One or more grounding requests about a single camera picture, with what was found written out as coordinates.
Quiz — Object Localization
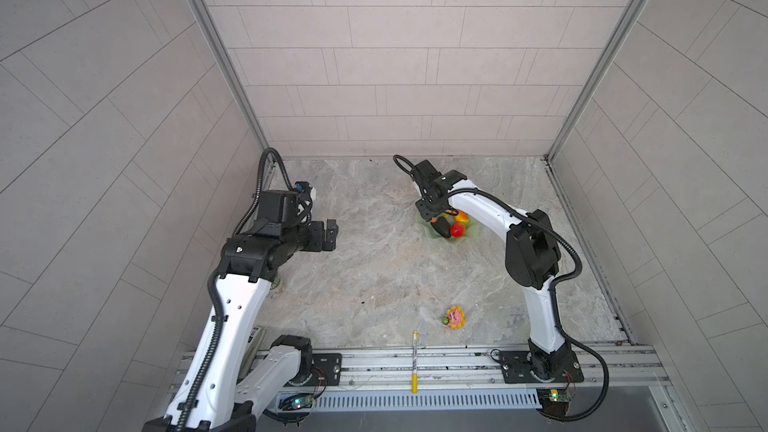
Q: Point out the pink yellow flower pig toy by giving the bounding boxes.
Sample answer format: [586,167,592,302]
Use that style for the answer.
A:
[442,306,466,330]

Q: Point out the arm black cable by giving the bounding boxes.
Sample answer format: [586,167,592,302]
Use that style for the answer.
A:
[392,154,610,422]
[230,147,316,235]

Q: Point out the red yellow fake mango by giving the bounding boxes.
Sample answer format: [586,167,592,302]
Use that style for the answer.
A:
[454,211,470,226]

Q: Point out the left circuit board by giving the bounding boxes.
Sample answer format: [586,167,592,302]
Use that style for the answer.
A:
[278,394,316,412]

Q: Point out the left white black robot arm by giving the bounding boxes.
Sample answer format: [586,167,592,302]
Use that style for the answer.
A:
[143,182,339,431]

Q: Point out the aluminium mounting rail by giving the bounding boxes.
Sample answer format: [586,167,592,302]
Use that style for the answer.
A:
[173,344,670,396]

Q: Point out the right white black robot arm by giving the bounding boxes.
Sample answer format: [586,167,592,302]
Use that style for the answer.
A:
[401,160,582,382]

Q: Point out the right circuit board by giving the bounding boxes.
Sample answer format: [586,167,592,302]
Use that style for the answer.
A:
[536,389,572,419]

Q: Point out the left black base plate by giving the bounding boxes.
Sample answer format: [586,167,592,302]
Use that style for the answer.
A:
[293,353,343,387]

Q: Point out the circuit board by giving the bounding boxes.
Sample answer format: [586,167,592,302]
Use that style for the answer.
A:
[278,394,316,412]
[536,389,572,419]

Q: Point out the dark fake avocado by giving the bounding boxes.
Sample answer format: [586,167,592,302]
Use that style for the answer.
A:
[430,216,452,238]

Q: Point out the fake red strawberry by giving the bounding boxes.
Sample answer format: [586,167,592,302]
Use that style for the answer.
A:
[450,222,467,238]

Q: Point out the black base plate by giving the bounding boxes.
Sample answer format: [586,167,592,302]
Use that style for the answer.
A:
[293,353,343,387]
[497,350,585,387]

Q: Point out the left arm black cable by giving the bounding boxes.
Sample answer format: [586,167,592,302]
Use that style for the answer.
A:
[230,147,316,235]

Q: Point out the light green scalloped bowl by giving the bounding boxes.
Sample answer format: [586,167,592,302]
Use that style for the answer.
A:
[416,210,480,243]

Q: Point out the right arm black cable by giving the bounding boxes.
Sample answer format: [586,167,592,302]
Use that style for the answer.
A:
[392,154,610,422]

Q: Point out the white yellow pen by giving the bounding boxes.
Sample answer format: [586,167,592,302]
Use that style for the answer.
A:
[411,331,419,395]

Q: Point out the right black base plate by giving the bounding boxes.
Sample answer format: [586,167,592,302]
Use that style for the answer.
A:
[497,350,585,387]

